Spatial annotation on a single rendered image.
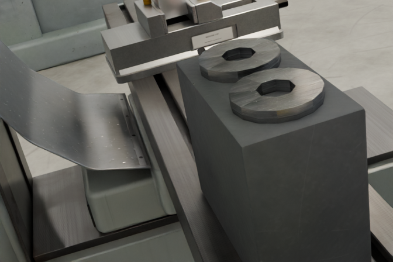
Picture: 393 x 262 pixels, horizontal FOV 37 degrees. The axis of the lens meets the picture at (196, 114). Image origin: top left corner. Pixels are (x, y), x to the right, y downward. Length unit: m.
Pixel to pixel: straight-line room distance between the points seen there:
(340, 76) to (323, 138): 2.66
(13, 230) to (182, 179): 0.35
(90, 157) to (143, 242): 0.19
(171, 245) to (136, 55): 0.36
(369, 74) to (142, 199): 2.28
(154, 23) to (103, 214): 0.36
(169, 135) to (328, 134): 0.43
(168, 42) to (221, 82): 0.54
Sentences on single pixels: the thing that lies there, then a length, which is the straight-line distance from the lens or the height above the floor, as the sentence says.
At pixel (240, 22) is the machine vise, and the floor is 1.00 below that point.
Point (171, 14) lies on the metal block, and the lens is 1.17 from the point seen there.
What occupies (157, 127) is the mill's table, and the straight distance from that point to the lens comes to 0.96.
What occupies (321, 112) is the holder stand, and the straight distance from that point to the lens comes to 0.54.
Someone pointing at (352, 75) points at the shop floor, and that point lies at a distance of 3.20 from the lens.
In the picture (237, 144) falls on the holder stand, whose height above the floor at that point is 1.13.
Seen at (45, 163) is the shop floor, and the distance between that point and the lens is 2.93.
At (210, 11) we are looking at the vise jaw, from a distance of 1.15.
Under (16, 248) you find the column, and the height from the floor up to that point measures 0.79.
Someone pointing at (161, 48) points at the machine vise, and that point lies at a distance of 1.15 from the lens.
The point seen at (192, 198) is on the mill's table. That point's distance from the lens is 0.78.
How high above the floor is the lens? 1.40
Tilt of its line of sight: 28 degrees down
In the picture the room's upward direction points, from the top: 11 degrees counter-clockwise
